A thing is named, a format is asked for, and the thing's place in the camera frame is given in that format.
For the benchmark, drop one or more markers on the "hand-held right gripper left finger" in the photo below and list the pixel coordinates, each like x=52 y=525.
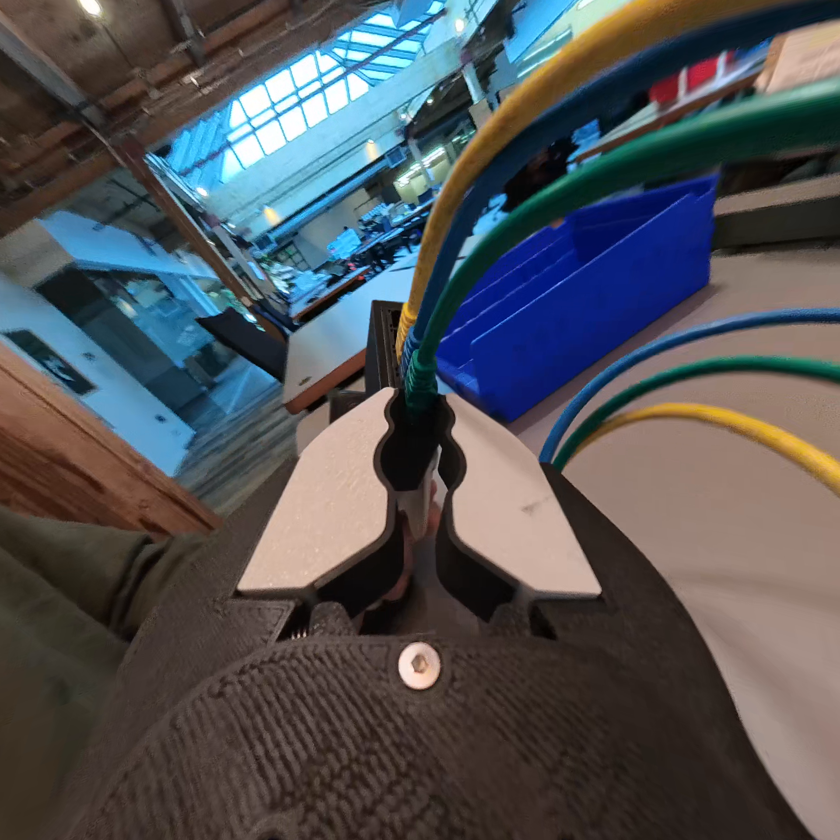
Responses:
x=321 y=518

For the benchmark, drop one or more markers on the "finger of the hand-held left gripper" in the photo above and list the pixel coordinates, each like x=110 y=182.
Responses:
x=415 y=505

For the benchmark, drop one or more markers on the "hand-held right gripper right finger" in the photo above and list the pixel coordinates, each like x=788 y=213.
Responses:
x=512 y=525

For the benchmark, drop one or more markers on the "black ethernet port block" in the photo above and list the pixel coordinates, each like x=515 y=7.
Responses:
x=384 y=348

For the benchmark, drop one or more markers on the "blue plastic bin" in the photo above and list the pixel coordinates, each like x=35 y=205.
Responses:
x=590 y=315

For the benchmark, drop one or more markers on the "person's left forearm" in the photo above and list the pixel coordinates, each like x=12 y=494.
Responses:
x=79 y=571

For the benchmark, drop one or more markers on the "person's left hand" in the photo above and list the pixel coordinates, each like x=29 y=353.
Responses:
x=407 y=558

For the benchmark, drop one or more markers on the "grey desk with wooden edge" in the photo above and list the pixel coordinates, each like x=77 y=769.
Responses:
x=328 y=341

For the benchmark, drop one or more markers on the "person's olive clothing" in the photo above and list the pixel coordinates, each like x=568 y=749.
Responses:
x=39 y=722

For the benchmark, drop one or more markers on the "skylight window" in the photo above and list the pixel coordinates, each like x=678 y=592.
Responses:
x=282 y=98

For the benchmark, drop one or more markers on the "wooden post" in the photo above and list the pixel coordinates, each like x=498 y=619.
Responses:
x=79 y=459

